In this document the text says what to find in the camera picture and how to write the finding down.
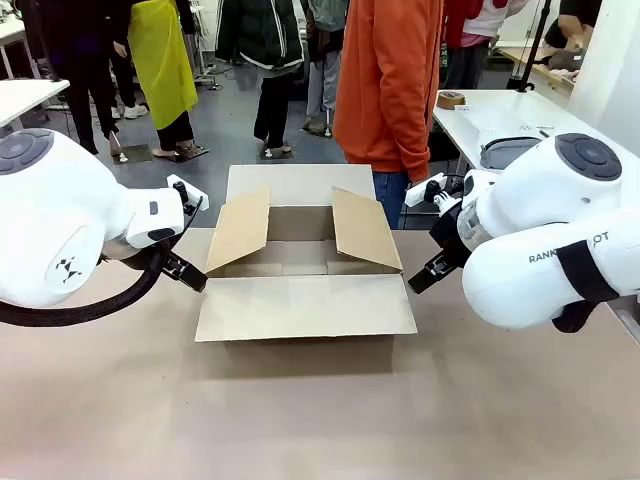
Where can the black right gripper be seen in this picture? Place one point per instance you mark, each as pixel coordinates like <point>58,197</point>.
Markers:
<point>447,227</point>

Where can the brown cardboard box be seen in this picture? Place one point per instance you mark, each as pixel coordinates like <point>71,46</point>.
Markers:
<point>300,305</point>

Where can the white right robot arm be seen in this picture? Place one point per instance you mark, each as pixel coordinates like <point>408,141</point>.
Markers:
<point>540,200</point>

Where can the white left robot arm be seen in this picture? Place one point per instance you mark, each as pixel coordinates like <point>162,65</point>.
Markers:
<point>60,210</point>

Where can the orange-sleeved left forearm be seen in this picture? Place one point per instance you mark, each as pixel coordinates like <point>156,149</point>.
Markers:
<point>425,125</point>

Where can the dark floor mat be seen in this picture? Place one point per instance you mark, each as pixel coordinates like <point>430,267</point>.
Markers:
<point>274,152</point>
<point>132,153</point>

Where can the grey zip pouch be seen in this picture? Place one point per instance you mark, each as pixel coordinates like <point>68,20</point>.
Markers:
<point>505,150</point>

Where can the white table with pouch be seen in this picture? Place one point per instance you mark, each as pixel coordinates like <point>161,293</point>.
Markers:
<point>500,117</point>

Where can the brown tape roll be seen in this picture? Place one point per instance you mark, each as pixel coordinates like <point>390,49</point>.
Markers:
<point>450,99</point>

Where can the person in orange sweater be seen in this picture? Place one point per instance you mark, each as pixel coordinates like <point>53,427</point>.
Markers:
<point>380,90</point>

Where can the person in yellow garment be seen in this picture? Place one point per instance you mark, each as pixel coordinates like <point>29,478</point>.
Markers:
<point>165,65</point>

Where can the person in grey trousers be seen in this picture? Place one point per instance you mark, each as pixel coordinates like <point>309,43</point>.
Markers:
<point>322,75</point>

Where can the light wooden table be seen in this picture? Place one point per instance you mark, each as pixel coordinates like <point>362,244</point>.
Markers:
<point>537,65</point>

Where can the person in red white top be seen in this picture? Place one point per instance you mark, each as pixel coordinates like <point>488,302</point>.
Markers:
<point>467,40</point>

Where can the person in black clothes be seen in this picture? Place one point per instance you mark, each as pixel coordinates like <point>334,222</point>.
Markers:
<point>85,60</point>

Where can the small white table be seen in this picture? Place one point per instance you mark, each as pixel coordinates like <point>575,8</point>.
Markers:
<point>25,97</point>

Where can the black tripod stand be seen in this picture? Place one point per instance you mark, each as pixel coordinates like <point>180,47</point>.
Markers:
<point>532,50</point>

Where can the person in dark green jacket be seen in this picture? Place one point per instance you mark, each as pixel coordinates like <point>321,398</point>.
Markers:
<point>270,45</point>

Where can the person in black shirt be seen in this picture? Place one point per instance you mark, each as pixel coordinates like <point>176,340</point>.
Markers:
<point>570,25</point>

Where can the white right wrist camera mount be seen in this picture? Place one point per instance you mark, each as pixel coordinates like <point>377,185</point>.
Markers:
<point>417,194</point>

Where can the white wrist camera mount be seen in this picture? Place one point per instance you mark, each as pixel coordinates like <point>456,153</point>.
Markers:
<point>417,194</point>
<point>199,192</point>

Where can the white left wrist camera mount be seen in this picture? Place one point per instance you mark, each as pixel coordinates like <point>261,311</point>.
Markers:
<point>199,192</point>

